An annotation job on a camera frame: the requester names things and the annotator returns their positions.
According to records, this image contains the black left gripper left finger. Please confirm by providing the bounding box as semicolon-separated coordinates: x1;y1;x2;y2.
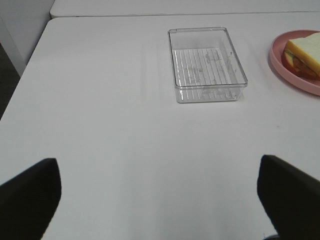
0;158;61;240

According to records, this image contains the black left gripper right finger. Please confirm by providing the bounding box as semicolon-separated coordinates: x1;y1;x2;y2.
257;155;320;240

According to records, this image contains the bread slice from tray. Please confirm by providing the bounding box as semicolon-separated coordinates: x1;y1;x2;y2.
281;51;320;81

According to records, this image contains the left clear plastic tray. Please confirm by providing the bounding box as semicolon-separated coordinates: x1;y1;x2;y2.
168;27;248;104

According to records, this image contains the pink round plate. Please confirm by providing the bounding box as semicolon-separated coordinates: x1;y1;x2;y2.
268;29;320;96

